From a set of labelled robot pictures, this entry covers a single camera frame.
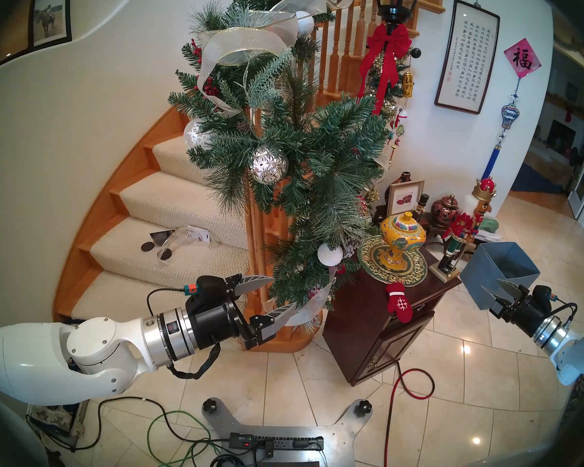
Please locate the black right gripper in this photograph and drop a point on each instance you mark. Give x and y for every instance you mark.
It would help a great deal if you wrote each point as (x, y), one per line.
(520, 313)

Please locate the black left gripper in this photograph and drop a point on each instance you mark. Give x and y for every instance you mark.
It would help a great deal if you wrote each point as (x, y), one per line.
(214, 320)

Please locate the red knitted mitten ornament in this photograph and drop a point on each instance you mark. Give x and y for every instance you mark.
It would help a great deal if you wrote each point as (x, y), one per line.
(400, 305)

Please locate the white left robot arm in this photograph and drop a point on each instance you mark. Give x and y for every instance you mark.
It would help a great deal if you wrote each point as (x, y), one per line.
(39, 359)

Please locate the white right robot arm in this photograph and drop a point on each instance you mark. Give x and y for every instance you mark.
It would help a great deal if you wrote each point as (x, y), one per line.
(579, 359)

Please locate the white glitter ball ornament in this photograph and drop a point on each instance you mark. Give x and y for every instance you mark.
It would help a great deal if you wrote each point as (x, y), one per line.
(330, 255)

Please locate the shiny red ball ornament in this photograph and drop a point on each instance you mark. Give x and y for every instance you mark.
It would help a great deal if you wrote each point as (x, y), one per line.
(340, 270)

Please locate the red glitter ball ornament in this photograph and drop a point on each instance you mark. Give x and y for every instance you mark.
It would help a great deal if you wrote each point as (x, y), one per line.
(364, 206)

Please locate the silver faceted ball ornament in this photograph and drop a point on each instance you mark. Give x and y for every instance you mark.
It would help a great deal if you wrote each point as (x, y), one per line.
(268, 165)

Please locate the gold tinsel ornament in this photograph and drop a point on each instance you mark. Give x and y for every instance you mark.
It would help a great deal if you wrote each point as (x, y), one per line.
(372, 194)

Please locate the frosted clear ball ornament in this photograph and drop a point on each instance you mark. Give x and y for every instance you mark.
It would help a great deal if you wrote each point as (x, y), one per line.
(194, 135)

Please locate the gold hanging ornament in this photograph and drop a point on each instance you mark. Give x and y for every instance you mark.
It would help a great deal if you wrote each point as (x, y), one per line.
(407, 84)

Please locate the blue-gray square bin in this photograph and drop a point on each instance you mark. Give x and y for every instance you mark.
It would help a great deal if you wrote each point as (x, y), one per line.
(496, 264)

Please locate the green jade object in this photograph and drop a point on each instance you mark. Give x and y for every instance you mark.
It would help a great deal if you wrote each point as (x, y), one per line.
(490, 226)

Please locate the large red nutcracker figure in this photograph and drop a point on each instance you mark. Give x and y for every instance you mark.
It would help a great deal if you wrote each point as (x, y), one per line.
(467, 223)

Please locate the green gold decorative plate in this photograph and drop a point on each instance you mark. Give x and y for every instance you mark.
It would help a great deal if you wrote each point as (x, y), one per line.
(409, 271)

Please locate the dark red cloisonne jar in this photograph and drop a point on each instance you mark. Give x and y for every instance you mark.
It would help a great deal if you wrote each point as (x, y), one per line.
(445, 210)

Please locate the clear plastic packaging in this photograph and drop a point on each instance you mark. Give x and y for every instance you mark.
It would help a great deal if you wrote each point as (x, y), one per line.
(187, 237)

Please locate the dark wooden cabinet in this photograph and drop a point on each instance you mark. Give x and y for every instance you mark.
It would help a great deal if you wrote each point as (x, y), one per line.
(370, 325)

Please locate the black round disc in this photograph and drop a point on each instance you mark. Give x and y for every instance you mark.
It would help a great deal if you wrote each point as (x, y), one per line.
(165, 255)
(148, 246)

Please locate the blue floor rug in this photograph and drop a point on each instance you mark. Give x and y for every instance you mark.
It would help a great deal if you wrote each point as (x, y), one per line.
(535, 181)

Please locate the yellow porcelain lidded jar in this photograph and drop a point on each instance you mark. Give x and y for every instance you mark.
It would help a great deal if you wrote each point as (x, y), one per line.
(403, 232)

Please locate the small black-hat nutcracker figure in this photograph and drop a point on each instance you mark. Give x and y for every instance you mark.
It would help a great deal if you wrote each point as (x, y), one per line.
(421, 208)

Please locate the dark square card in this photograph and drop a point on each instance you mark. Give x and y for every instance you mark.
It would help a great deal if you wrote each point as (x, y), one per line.
(160, 236)

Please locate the small framed red picture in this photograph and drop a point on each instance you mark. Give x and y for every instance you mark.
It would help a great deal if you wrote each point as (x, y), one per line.
(405, 198)

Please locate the black power strip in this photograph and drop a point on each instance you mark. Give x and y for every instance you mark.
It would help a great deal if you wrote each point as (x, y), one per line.
(282, 442)

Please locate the dark ceramic vase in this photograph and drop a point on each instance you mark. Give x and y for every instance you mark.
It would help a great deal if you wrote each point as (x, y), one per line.
(406, 176)

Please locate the green pine garland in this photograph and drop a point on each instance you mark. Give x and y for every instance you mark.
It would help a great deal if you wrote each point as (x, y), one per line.
(321, 145)

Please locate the black fireplace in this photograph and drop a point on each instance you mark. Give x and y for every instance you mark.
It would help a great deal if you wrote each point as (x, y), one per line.
(562, 136)

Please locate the vase charm with blue tassel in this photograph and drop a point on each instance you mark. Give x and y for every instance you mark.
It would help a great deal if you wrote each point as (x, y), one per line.
(510, 116)

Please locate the gold tinsel pine garland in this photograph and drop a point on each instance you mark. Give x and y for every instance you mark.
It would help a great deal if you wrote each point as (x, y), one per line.
(387, 91)

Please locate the red diamond fu sign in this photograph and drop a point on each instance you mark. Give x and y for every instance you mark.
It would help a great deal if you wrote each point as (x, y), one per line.
(522, 58)

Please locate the framed calligraphy scroll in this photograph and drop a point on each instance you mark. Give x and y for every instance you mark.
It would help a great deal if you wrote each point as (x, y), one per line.
(467, 57)

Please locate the dark patterned rug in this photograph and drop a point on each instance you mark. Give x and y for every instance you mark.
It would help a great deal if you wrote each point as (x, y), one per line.
(53, 417)

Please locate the black round finial knob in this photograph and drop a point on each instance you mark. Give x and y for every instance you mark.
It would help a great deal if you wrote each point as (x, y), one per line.
(415, 53)

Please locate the sheer white ribbon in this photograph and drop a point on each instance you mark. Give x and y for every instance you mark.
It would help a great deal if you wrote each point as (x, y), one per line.
(243, 38)

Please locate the red bow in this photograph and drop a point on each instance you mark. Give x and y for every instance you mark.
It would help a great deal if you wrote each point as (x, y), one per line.
(389, 43)

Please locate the black lantern lamp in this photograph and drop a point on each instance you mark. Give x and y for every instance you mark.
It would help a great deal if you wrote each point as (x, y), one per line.
(394, 4)

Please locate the framed horse picture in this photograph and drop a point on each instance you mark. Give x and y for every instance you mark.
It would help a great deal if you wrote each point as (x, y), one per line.
(48, 16)

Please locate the gold brown framed painting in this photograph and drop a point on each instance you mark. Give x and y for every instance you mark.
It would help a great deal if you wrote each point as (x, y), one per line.
(12, 28)

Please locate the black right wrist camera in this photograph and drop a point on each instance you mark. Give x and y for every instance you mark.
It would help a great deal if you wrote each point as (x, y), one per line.
(542, 294)

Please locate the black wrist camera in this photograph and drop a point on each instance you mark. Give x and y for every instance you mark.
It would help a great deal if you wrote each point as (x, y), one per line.
(209, 286)
(542, 294)

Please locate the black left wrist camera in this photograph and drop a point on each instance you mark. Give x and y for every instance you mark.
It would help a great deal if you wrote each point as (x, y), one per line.
(209, 286)

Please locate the black base plate knob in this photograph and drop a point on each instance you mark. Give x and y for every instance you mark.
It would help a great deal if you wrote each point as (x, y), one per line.
(210, 405)
(365, 407)

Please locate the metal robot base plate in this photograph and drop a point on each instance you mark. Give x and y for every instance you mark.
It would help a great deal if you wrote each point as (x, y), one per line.
(340, 437)

